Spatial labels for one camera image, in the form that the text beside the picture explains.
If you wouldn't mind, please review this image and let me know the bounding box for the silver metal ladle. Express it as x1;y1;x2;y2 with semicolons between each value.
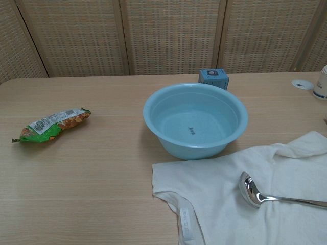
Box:
239;171;327;210

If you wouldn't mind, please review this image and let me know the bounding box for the light blue bowl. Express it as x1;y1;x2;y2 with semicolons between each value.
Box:
143;82;249;161

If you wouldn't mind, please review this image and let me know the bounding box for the small blue cardboard box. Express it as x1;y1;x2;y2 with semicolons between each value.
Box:
198;68;229;90

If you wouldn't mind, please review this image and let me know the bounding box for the woven folding screen panel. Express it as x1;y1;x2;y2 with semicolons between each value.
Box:
0;0;50;85
302;5;327;75
15;0;131;78
217;0;326;75
120;0;227;77

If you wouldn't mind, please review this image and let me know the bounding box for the white cloth garment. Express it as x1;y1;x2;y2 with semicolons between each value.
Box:
152;131;327;245

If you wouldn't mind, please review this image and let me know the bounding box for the green snack packet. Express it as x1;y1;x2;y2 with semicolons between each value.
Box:
11;107;91;144

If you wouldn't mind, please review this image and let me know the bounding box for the white round lid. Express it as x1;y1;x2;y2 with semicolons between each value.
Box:
291;79;314;90

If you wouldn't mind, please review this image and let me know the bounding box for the white paper cup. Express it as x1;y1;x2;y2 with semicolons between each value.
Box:
312;65;327;99

